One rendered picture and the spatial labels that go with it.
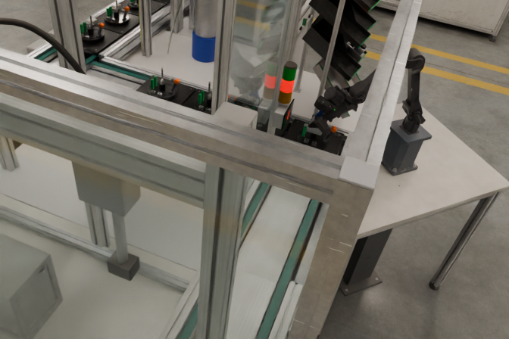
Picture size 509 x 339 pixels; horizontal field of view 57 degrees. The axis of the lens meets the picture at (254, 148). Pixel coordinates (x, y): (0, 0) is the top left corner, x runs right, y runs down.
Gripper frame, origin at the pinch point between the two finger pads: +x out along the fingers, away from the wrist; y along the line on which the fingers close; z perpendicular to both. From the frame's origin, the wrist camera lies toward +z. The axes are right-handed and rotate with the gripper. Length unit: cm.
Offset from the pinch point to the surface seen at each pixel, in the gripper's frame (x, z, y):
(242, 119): -55, 47, 108
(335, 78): -2.3, 1.1, -34.2
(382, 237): 21, -80, -13
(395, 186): -10.4, -45.3, -0.5
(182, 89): 53, 43, -8
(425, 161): -18, -54, -25
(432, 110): 31, -127, -218
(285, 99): -8.1, 21.0, 21.1
